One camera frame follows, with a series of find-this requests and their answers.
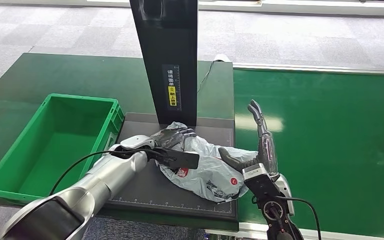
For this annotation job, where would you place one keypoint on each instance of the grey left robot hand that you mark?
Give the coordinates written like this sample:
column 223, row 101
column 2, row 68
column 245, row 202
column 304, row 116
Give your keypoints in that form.
column 172, row 137

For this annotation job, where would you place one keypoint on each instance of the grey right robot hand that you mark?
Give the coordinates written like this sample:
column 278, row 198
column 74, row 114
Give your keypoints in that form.
column 267, row 149

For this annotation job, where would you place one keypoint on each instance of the grey red printed courier bag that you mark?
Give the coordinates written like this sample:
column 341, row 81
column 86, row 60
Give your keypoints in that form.
column 208, row 179

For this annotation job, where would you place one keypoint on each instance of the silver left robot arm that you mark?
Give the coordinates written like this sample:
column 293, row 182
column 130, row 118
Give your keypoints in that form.
column 99, row 185

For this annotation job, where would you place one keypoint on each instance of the green conveyor belt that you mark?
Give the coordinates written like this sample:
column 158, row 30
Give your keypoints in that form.
column 328, row 132

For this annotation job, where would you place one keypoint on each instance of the yellow sticker on column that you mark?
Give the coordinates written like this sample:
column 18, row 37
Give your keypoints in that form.
column 172, row 96

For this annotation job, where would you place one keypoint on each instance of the black scale platform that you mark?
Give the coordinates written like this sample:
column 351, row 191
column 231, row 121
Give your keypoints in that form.
column 145, row 188

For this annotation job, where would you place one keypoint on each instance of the white rounded object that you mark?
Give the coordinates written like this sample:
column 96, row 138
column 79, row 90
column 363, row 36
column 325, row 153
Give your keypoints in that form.
column 222, row 58

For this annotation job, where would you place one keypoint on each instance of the black scanner column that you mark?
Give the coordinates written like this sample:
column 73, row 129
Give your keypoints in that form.
column 165, row 43

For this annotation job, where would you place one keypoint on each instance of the green plastic crate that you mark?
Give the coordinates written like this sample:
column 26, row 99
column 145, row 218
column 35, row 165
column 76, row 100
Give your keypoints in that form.
column 62, row 139

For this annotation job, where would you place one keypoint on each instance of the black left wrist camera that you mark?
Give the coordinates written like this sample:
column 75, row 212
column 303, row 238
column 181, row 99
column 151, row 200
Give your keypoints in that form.
column 182, row 159

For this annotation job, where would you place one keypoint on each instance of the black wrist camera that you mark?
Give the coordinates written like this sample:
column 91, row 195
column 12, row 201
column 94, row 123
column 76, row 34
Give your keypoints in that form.
column 182, row 159
column 260, row 184

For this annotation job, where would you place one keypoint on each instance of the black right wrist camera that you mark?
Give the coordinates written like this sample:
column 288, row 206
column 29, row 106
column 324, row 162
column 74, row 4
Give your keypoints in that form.
column 260, row 184

